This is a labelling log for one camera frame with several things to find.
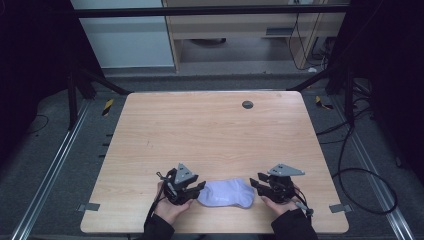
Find hand-held gripper black cable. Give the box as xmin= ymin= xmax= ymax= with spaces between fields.
xmin=144 ymin=170 xmax=172 ymax=229
xmin=292 ymin=167 xmax=399 ymax=218

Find person's right hand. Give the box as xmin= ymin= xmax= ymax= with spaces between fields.
xmin=260 ymin=184 xmax=302 ymax=217

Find left hand-held gripper black cable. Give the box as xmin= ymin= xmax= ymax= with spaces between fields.
xmin=144 ymin=170 xmax=172 ymax=229

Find right hand-held gripper black cable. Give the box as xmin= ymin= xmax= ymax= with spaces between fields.
xmin=292 ymin=167 xmax=399 ymax=218

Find black metal stand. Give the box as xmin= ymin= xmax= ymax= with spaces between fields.
xmin=286 ymin=64 xmax=357 ymax=127
xmin=65 ymin=63 xmax=135 ymax=132

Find thin black floor cable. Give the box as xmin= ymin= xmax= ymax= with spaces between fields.
xmin=27 ymin=114 xmax=50 ymax=135

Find grey under-desk tray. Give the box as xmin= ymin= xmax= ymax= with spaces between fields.
xmin=265 ymin=26 xmax=296 ymax=38

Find person's left hand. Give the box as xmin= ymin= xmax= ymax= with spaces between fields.
xmin=153 ymin=181 xmax=195 ymax=225

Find white cabinet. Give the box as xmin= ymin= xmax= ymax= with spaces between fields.
xmin=69 ymin=0 xmax=176 ymax=70

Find light purple sock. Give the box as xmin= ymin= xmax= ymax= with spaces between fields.
xmin=197 ymin=182 xmax=234 ymax=208
xmin=203 ymin=177 xmax=256 ymax=210

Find black horizontal frame bar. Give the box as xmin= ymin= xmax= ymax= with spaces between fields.
xmin=71 ymin=4 xmax=350 ymax=19

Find yellow black hazard tape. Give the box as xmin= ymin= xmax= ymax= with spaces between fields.
xmin=101 ymin=98 xmax=115 ymax=117
xmin=315 ymin=95 xmax=335 ymax=111

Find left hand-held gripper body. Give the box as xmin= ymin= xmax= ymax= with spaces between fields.
xmin=162 ymin=162 xmax=203 ymax=206

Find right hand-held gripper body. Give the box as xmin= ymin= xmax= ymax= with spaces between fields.
xmin=262 ymin=163 xmax=306 ymax=204

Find black hanging desk cables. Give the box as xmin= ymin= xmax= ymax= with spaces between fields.
xmin=287 ymin=12 xmax=332 ymax=72

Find light wooden background desk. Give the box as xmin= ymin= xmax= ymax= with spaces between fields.
xmin=161 ymin=0 xmax=352 ymax=73

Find dark curtain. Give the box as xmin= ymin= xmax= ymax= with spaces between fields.
xmin=0 ymin=0 xmax=103 ymax=169
xmin=328 ymin=0 xmax=424 ymax=186

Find black floor cables bundle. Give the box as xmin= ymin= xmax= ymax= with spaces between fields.
xmin=315 ymin=79 xmax=376 ymax=168

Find aluminium floor rail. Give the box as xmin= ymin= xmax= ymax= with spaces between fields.
xmin=332 ymin=95 xmax=415 ymax=240
xmin=10 ymin=99 xmax=92 ymax=240

